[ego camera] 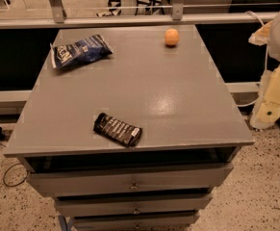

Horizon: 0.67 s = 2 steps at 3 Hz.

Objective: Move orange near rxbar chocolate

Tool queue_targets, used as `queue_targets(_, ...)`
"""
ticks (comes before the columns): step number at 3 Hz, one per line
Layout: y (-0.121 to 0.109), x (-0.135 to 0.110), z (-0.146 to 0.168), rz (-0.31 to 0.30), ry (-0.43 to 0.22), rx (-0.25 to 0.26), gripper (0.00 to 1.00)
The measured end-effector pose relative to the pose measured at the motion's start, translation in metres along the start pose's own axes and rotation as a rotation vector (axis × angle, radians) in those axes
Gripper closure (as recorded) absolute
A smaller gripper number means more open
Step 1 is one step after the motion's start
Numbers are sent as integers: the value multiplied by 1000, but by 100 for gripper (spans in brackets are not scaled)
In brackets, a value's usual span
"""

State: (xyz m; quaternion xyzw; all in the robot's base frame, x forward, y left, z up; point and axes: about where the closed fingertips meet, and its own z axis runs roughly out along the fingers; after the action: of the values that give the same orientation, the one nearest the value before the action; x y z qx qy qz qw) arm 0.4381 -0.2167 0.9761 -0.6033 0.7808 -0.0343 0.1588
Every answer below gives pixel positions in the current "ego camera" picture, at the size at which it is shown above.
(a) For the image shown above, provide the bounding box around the blue chip bag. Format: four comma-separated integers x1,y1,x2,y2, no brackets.
50,34,114,69

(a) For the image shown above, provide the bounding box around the middle grey drawer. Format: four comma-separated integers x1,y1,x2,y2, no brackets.
55,193,212,217

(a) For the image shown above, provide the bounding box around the black floor cable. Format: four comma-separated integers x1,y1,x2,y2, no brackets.
2,163,29,188

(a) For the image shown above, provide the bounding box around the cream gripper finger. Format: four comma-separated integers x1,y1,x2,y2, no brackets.
248,21,272,46
250,98,280,130

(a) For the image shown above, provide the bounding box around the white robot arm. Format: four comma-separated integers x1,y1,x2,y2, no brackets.
249,12,280,129

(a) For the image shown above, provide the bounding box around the bottom grey drawer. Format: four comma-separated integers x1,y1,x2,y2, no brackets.
72,212,199,231

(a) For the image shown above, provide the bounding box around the grey metal railing frame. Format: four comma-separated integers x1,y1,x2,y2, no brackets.
0,0,280,29

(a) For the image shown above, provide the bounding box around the orange fruit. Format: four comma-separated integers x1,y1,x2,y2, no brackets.
165,29,179,46

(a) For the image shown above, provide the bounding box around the top grey drawer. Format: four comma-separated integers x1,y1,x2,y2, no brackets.
28,163,233,197

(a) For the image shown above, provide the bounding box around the grey drawer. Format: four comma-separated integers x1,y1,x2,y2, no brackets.
28,163,233,197
72,212,199,231
55,193,212,217

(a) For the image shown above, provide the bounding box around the black rxbar chocolate bar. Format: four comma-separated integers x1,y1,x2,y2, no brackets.
93,113,142,147

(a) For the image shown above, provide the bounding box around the white cable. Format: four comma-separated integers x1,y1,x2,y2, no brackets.
235,11,270,108

